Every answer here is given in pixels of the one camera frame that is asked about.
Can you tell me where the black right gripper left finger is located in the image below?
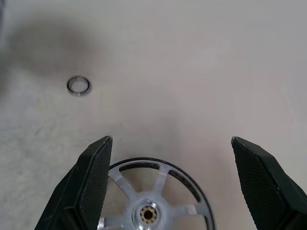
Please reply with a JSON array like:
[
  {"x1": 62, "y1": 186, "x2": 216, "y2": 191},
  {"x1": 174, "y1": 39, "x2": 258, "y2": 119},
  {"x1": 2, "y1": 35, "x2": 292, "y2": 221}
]
[{"x1": 35, "y1": 136, "x2": 113, "y2": 230}]

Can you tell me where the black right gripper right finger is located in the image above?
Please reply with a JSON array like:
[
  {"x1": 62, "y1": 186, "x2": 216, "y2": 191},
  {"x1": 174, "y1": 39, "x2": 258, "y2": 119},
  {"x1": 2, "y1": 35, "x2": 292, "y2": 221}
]
[{"x1": 231, "y1": 136, "x2": 307, "y2": 230}]

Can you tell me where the silver spoked rotor black rim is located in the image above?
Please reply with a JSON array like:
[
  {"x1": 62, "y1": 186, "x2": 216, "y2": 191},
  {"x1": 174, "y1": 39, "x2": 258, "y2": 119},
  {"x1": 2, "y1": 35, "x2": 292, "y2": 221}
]
[{"x1": 97, "y1": 157, "x2": 216, "y2": 230}]

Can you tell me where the small metal ring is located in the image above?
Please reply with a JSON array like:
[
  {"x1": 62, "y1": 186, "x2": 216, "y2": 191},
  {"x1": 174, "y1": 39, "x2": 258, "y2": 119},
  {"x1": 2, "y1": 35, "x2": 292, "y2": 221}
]
[{"x1": 66, "y1": 76, "x2": 92, "y2": 97}]

